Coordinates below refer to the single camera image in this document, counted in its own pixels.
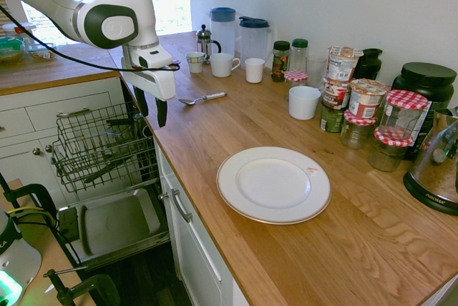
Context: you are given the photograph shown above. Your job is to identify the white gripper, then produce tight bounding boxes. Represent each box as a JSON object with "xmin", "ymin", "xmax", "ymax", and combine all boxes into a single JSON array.
[{"xmin": 120, "ymin": 67, "xmax": 177, "ymax": 129}]

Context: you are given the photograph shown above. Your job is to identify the white-handled metal spoon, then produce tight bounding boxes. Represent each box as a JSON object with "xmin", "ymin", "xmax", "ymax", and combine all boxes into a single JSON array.
[{"xmin": 177, "ymin": 92, "xmax": 229, "ymax": 107}]

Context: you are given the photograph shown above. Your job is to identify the white robot base green light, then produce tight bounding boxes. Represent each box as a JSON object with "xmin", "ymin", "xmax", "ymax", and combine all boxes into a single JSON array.
[{"xmin": 0, "ymin": 207, "xmax": 43, "ymax": 306}]

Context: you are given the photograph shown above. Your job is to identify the steel dishwasher door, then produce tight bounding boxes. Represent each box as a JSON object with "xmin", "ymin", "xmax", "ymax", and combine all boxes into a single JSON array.
[{"xmin": 57, "ymin": 187, "xmax": 171, "ymax": 268}]

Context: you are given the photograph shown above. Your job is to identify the small patterned cup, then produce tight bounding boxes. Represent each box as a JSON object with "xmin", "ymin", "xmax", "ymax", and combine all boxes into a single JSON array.
[{"xmin": 185, "ymin": 51, "xmax": 206, "ymax": 74}]

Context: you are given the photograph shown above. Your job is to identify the glass french press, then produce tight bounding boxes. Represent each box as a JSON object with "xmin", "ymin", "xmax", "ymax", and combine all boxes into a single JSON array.
[{"xmin": 195, "ymin": 24, "xmax": 223, "ymax": 66}]

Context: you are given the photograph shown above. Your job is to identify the dark long utensil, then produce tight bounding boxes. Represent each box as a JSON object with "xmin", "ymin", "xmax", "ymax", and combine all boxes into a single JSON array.
[{"xmin": 83, "ymin": 161, "xmax": 121, "ymax": 184}]

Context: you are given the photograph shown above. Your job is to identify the tall blue-lidded plastic pitcher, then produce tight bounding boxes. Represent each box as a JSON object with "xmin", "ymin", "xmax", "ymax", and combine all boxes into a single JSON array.
[{"xmin": 209, "ymin": 6, "xmax": 237, "ymax": 57}]

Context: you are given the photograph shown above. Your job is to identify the white ribbed cup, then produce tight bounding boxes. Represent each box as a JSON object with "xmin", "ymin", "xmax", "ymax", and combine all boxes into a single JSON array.
[{"xmin": 244, "ymin": 57, "xmax": 266, "ymax": 84}]

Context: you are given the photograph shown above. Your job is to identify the clear glass bowl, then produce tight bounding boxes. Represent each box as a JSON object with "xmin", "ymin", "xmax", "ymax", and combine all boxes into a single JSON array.
[{"xmin": 27, "ymin": 41, "xmax": 59, "ymax": 62}]

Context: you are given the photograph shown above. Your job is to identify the white cabinet with drawers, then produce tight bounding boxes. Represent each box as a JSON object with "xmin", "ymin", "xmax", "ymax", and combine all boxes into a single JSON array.
[{"xmin": 0, "ymin": 76, "xmax": 126, "ymax": 210}]

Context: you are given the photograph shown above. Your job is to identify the dark green-lidded spice jar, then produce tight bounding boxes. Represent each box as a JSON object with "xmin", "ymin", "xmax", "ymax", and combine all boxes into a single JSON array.
[{"xmin": 271, "ymin": 40, "xmax": 291, "ymax": 83}]

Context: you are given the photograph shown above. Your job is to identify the white gold-rimmed dinner plate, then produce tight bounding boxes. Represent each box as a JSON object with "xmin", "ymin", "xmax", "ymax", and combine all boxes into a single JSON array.
[{"xmin": 215, "ymin": 146, "xmax": 333, "ymax": 225}]

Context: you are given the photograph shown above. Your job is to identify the black screw clamp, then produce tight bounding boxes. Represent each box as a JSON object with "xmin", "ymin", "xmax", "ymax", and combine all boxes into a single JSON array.
[
  {"xmin": 0, "ymin": 172, "xmax": 59, "ymax": 237},
  {"xmin": 43, "ymin": 265, "xmax": 122, "ymax": 306}
]

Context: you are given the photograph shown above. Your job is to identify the small checked-lid glass jar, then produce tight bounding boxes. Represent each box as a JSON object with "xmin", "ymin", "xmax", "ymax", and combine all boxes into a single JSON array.
[{"xmin": 283, "ymin": 70, "xmax": 309, "ymax": 102}]

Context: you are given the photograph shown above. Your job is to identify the white cabinet under counter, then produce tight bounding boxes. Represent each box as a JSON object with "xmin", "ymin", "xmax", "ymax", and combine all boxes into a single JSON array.
[{"xmin": 152, "ymin": 137, "xmax": 253, "ymax": 306}]

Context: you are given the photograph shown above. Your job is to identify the white round bowl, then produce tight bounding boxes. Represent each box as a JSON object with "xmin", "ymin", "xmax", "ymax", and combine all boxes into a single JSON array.
[{"xmin": 288, "ymin": 85, "xmax": 322, "ymax": 121}]

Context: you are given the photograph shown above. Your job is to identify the green-lidded food container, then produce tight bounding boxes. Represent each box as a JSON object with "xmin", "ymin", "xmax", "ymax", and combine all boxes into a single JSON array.
[{"xmin": 0, "ymin": 36, "xmax": 27, "ymax": 64}]

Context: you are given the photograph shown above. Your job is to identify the white lidded jar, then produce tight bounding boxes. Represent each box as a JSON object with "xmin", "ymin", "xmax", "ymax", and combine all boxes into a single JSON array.
[{"xmin": 1, "ymin": 22, "xmax": 37, "ymax": 42}]

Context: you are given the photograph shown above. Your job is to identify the clear green-lidded spice jar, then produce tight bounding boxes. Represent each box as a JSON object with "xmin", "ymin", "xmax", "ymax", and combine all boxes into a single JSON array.
[{"xmin": 290, "ymin": 38, "xmax": 309, "ymax": 72}]

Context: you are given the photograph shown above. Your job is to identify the clear glass tumbler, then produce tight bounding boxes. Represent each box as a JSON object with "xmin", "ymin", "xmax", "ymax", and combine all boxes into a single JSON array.
[{"xmin": 306, "ymin": 55, "xmax": 328, "ymax": 89}]

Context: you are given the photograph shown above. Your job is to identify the green paper cup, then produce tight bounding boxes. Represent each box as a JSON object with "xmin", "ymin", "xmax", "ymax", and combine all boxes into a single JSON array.
[{"xmin": 319, "ymin": 101, "xmax": 346, "ymax": 134}]

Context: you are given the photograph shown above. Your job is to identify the red brown dessert cup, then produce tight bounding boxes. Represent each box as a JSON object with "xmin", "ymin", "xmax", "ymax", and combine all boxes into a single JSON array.
[{"xmin": 322, "ymin": 76, "xmax": 352, "ymax": 111}]

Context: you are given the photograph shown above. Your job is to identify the red white yogurt cup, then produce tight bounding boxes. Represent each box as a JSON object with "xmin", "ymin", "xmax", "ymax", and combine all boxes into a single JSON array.
[{"xmin": 348, "ymin": 78, "xmax": 390, "ymax": 120}]

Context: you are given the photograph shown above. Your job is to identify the black plastic jug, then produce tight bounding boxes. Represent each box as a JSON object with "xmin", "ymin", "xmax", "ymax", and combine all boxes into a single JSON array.
[{"xmin": 353, "ymin": 47, "xmax": 384, "ymax": 81}]

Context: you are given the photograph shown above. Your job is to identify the large checked-lid glass jar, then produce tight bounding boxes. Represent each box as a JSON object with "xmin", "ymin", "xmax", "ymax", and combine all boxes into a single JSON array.
[{"xmin": 377, "ymin": 89, "xmax": 429, "ymax": 142}]

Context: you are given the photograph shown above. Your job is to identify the black protein powder tub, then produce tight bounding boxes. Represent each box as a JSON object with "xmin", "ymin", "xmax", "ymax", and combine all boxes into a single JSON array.
[{"xmin": 391, "ymin": 61, "xmax": 458, "ymax": 161}]

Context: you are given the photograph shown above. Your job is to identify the steel electric kettle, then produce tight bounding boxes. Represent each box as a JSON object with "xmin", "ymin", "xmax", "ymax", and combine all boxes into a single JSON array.
[{"xmin": 403, "ymin": 107, "xmax": 458, "ymax": 217}]

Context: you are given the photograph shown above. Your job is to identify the wire dishwasher rack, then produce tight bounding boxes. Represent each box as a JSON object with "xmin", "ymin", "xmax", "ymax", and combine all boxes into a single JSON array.
[{"xmin": 51, "ymin": 101, "xmax": 160, "ymax": 197}]

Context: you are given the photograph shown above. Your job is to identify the metal drawer bar handle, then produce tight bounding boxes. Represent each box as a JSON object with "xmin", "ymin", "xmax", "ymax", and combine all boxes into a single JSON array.
[{"xmin": 55, "ymin": 107, "xmax": 93, "ymax": 118}]

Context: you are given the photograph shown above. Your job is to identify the white handled mug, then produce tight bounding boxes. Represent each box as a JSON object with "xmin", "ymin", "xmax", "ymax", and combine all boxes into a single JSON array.
[{"xmin": 209, "ymin": 52, "xmax": 241, "ymax": 79}]

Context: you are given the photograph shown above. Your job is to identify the metal cabinet bar handle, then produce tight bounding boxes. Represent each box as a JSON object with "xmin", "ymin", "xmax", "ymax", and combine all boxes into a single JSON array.
[{"xmin": 169, "ymin": 189, "xmax": 194, "ymax": 224}]

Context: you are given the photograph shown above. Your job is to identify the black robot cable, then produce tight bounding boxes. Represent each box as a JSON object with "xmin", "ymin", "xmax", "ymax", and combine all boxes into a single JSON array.
[{"xmin": 0, "ymin": 4, "xmax": 181, "ymax": 72}]

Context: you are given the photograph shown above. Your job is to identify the handled dark-lidded plastic pitcher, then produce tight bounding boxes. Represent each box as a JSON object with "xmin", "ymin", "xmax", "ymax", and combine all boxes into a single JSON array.
[{"xmin": 238, "ymin": 16, "xmax": 275, "ymax": 66}]

